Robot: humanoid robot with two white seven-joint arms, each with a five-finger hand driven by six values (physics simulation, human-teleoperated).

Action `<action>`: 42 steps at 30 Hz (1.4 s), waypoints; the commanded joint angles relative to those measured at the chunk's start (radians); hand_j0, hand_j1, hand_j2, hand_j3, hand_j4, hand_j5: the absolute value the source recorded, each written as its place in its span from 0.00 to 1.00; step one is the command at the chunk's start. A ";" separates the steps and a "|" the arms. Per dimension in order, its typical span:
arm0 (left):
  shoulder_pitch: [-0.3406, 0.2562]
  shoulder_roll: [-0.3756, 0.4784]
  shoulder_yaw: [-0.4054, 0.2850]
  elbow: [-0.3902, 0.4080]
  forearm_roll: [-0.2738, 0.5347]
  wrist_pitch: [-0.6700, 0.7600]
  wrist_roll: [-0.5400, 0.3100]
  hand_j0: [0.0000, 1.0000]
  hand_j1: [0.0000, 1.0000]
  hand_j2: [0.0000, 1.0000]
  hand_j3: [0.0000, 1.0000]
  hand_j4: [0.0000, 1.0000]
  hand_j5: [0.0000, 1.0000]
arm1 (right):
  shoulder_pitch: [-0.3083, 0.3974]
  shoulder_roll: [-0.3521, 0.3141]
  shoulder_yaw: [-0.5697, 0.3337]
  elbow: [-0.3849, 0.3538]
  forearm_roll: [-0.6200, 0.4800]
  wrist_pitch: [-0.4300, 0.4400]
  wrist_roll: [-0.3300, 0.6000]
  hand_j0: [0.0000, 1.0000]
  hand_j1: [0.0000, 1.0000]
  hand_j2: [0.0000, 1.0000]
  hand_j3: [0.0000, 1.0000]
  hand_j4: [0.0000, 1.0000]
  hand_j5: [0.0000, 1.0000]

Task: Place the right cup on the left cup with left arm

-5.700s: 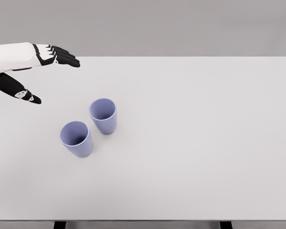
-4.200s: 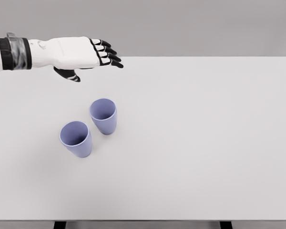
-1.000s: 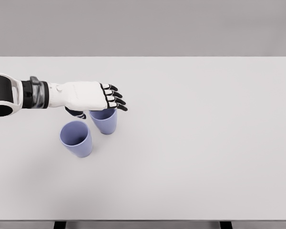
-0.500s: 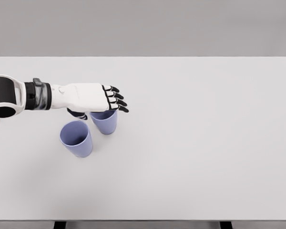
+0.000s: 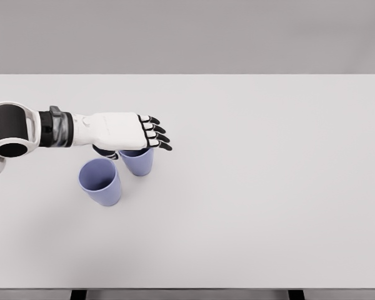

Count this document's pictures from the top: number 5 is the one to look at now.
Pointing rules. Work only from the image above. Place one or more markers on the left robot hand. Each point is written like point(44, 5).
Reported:
point(122, 130)

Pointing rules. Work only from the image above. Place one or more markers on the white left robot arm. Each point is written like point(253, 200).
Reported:
point(25, 128)

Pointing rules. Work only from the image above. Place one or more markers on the lavender plastic cup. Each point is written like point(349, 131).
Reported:
point(101, 184)
point(139, 162)

